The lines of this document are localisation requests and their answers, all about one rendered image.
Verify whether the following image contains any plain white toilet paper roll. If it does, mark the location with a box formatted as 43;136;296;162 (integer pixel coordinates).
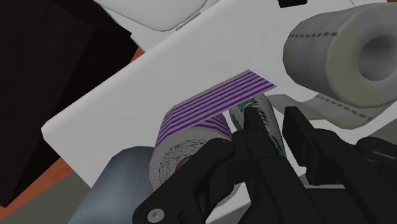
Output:
266;2;397;130

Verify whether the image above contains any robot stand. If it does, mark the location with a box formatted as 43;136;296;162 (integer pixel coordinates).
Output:
0;0;141;209

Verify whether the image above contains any purple striped toilet paper roll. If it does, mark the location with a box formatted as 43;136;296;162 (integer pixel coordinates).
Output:
148;69;277;209

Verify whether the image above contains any small black box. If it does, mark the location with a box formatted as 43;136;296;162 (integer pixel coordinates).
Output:
277;0;308;9

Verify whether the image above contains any grey metal cylinder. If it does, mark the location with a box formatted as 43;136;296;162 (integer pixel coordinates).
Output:
67;145;157;224

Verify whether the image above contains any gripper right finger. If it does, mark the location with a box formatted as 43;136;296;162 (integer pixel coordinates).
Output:
281;106;397;224

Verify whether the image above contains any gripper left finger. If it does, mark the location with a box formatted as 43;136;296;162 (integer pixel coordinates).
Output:
132;108;324;224

